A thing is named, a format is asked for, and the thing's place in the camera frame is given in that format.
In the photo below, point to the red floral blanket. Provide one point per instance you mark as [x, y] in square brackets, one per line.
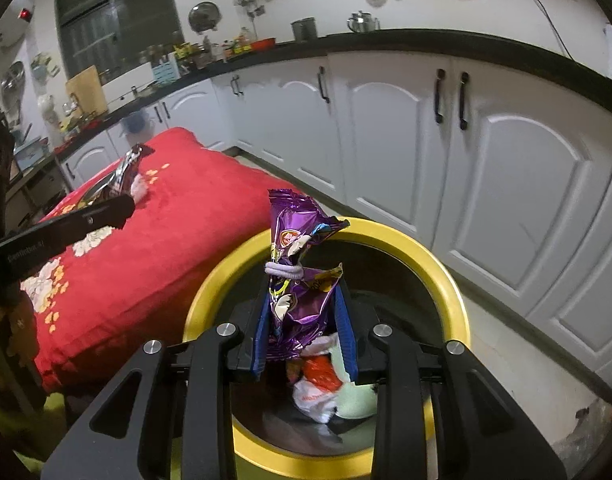
[185, 220]

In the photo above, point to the dark foil snack wrapper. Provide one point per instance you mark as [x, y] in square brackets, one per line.
[125, 170]

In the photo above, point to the white lower kitchen cabinets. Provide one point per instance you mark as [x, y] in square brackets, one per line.
[511, 185]

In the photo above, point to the red bowl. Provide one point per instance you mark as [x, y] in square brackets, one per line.
[263, 43]

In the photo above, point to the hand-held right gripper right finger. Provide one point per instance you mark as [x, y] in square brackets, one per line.
[346, 330]

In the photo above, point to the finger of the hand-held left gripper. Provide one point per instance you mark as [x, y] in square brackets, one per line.
[60, 232]

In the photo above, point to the small metal teapot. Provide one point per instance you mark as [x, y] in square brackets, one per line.
[363, 22]

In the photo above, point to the group of condiment bottles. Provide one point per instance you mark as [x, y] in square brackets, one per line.
[235, 42]

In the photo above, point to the red plastic bag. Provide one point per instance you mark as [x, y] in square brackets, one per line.
[321, 372]

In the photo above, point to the white water heater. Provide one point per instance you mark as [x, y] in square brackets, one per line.
[10, 27]

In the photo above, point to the person's green garment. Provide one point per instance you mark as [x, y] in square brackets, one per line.
[45, 425]

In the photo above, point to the pale green sponge bundle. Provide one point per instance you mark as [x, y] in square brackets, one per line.
[358, 400]

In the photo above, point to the wooden cutting board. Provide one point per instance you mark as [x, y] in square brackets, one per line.
[88, 92]

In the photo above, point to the hanging metal pot lid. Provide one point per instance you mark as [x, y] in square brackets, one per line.
[204, 15]

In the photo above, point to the dark kitchen window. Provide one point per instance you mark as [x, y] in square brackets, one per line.
[115, 20]

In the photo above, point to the black kitchen countertop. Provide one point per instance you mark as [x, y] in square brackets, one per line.
[436, 42]

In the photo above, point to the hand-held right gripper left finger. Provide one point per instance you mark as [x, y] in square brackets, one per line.
[262, 330]

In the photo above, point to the light blue knife block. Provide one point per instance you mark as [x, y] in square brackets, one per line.
[165, 71]

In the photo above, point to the purple printed snack wrapper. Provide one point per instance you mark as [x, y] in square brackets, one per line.
[296, 310]

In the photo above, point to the yellow trash bin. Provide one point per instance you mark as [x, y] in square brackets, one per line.
[411, 255]

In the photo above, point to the white plastic bag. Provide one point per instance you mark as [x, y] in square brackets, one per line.
[316, 402]

